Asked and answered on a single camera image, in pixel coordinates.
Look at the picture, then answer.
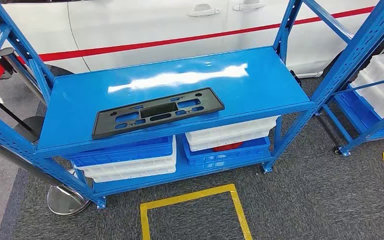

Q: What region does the white car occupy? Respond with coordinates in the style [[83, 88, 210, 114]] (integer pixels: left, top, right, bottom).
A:
[[0, 0, 383, 79]]

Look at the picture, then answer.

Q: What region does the black plastic panel part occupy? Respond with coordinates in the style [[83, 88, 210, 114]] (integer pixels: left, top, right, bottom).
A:
[[91, 87, 226, 141]]

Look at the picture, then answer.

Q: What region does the red item in crate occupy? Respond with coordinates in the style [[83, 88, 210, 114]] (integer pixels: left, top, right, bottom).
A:
[[211, 142, 244, 153]]

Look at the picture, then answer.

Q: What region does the black stanchion post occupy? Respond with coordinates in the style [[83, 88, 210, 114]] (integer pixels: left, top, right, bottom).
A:
[[0, 47, 54, 105], [0, 93, 45, 143]]

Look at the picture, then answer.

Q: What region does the long red barrier belt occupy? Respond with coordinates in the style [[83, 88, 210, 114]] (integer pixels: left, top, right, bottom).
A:
[[16, 5, 377, 64]]

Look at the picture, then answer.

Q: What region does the blue metal shelf rack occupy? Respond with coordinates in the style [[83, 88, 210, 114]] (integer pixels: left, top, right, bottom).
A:
[[0, 0, 384, 210], [321, 19, 384, 157]]

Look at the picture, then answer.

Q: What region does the blue plastic crate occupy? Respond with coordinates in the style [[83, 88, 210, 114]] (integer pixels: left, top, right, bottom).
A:
[[182, 134, 272, 167], [339, 89, 384, 133], [67, 135, 175, 168]]

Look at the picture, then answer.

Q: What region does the stanchion with chrome base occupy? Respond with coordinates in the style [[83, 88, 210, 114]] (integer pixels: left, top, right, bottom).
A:
[[0, 134, 92, 217]]

